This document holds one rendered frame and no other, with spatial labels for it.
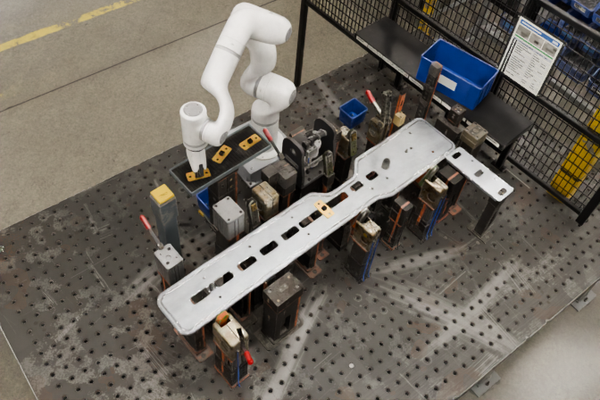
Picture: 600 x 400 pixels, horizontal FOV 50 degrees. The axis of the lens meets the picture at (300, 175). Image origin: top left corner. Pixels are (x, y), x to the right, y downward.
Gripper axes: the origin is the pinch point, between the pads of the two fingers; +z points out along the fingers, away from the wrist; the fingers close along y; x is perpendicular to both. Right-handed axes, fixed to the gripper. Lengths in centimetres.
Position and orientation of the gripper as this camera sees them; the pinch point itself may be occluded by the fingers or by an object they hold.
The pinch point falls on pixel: (198, 170)
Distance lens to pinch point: 233.4
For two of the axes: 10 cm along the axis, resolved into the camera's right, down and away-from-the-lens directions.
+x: 9.3, -2.4, 2.7
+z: -0.7, 6.1, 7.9
